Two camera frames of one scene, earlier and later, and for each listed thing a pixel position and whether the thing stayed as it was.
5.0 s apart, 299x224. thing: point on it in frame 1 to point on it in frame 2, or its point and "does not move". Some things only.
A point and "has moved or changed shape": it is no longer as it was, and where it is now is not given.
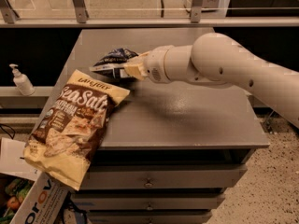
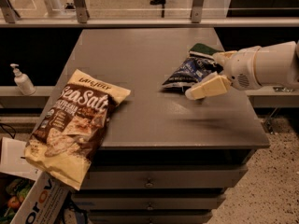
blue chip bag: [112, 64] has moved or changed shape
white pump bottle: [21, 81] does not move
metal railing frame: [197, 19] does not move
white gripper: [154, 65] to [240, 68]
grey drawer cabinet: [168, 150] does not move
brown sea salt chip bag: [64, 139] does not move
